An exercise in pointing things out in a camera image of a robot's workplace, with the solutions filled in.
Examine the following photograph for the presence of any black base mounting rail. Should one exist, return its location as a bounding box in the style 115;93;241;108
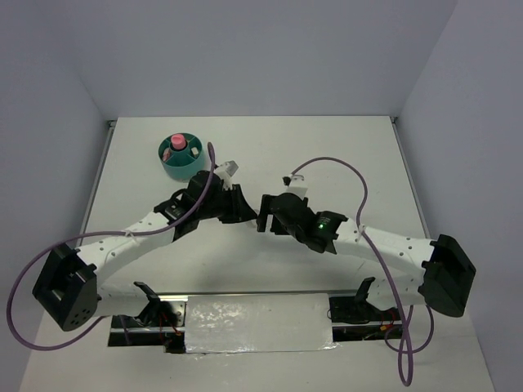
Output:
108;293;402;354

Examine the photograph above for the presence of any teal round compartment organizer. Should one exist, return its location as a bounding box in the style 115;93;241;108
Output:
158;133;205;181

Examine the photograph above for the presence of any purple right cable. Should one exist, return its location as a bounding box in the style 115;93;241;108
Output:
292;157;435;387

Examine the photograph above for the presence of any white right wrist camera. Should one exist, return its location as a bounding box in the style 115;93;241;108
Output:
283;174;308;199

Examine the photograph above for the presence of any silver foil sheet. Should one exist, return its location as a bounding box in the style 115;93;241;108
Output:
185;293;336;354

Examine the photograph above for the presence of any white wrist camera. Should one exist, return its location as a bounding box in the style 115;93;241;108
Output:
214;160;239;190
283;174;308;199

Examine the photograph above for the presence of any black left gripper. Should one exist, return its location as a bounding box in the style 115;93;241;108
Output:
198;184;257;224

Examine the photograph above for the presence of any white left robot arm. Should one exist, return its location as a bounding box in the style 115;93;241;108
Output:
33;171;257;332

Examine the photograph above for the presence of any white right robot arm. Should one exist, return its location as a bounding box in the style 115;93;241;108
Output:
257;193;476;319

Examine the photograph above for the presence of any pink-capped crayon bottle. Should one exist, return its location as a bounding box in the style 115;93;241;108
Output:
170;133;188;151

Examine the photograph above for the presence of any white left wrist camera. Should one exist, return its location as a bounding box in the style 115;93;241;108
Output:
214;160;239;190

